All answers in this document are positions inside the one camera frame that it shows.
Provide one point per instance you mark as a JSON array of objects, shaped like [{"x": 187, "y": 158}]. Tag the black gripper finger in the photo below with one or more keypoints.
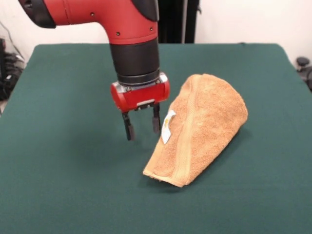
[
  {"x": 156, "y": 122},
  {"x": 130, "y": 131}
]

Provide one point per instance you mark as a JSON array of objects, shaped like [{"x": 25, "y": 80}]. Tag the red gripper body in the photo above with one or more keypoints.
[{"x": 141, "y": 96}]

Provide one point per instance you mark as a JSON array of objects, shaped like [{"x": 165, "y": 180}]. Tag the tan terry towel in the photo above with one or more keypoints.
[{"x": 212, "y": 122}]

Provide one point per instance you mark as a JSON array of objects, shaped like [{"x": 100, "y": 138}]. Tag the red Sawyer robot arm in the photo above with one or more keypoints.
[{"x": 131, "y": 36}]

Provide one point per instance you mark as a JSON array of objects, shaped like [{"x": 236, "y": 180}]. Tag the dark green table cloth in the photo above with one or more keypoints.
[{"x": 73, "y": 170}]

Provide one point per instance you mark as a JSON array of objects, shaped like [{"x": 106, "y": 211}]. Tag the black equipment pile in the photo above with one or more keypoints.
[{"x": 9, "y": 73}]

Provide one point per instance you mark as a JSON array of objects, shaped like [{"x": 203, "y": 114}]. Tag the black office chair base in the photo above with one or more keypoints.
[{"x": 304, "y": 65}]

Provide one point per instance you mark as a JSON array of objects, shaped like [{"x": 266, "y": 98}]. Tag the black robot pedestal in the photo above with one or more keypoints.
[{"x": 178, "y": 22}]

